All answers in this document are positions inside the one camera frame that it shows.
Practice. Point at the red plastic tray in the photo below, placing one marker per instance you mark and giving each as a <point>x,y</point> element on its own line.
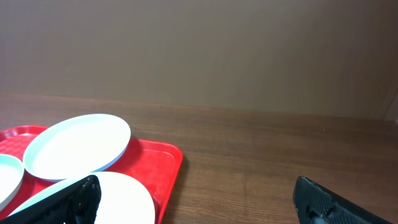
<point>154,164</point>

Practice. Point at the light blue plate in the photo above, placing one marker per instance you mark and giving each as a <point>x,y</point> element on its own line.
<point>77,146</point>
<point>12,173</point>
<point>123,199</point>

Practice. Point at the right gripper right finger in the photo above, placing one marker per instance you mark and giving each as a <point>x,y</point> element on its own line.
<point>316,204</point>

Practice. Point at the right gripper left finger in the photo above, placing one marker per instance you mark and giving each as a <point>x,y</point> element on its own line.
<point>75,204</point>

